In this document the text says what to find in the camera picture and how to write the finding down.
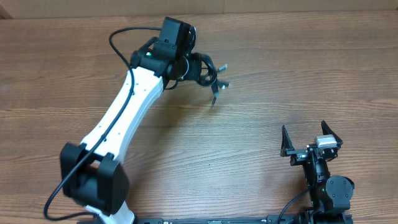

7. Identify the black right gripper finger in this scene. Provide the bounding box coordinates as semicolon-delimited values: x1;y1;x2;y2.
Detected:
280;125;295;157
321;120;343;146

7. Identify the black USB cable bundle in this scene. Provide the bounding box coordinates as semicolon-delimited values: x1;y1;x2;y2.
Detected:
195;53;231;107

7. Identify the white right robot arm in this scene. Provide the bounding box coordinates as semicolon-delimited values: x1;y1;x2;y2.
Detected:
277;121;354;224

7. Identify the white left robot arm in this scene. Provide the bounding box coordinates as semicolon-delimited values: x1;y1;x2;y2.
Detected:
57;17;219;223

